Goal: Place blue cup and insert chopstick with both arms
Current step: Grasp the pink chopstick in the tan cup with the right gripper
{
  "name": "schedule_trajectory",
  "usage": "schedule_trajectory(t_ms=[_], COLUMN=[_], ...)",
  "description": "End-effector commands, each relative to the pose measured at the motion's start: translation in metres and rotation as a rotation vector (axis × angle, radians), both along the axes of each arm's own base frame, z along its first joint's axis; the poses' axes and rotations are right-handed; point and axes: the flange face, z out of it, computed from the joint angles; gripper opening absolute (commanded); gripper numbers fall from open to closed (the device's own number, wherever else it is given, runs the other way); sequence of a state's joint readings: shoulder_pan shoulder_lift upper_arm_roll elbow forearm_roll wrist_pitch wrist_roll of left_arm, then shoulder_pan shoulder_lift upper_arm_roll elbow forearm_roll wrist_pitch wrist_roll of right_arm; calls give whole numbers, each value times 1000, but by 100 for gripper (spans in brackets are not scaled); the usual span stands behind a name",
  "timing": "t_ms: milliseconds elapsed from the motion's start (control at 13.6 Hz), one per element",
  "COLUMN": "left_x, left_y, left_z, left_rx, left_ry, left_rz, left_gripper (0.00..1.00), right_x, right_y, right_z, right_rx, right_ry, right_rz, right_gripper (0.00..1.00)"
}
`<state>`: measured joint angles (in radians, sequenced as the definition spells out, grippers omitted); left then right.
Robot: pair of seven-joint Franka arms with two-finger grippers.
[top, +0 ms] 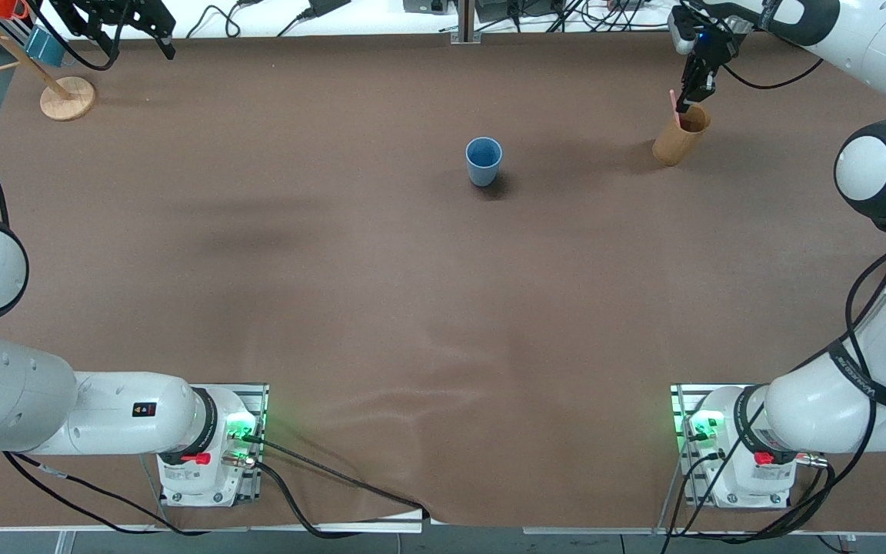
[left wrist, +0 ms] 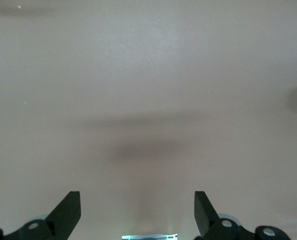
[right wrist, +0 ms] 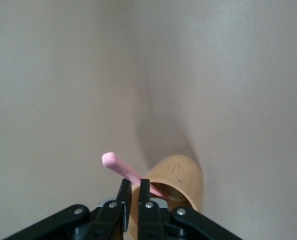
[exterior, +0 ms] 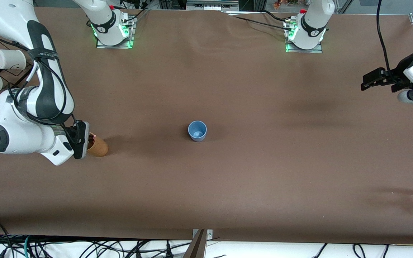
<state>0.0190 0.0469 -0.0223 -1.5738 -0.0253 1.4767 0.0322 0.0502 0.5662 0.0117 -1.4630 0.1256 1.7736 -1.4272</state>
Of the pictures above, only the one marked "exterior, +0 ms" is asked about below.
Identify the blue plastic cup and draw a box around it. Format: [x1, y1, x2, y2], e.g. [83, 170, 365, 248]
[188, 121, 207, 142]

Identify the brown wooden cup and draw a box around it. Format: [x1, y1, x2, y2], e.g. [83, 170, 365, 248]
[86, 134, 109, 158]

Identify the white paper cup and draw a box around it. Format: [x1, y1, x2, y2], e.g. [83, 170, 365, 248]
[0, 49, 27, 71]

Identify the grey metal box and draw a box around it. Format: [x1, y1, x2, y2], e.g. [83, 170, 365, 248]
[186, 0, 240, 11]

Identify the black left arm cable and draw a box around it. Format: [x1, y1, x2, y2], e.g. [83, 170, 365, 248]
[376, 0, 395, 78]

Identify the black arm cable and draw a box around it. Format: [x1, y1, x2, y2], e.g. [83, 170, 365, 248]
[376, 0, 395, 78]
[4, 36, 82, 144]

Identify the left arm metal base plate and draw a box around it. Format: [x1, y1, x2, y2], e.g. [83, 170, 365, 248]
[285, 41, 323, 54]

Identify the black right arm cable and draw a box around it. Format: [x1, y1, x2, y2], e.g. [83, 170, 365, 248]
[4, 36, 82, 144]

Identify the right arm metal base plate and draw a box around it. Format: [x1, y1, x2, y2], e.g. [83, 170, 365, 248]
[96, 16, 136, 49]

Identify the black cable across table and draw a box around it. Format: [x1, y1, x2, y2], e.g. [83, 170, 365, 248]
[224, 11, 293, 31]

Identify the dark brown post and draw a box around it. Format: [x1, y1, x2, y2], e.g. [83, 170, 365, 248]
[182, 229, 207, 258]

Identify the small metal bracket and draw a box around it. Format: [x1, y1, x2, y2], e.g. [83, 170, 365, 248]
[192, 229, 213, 240]

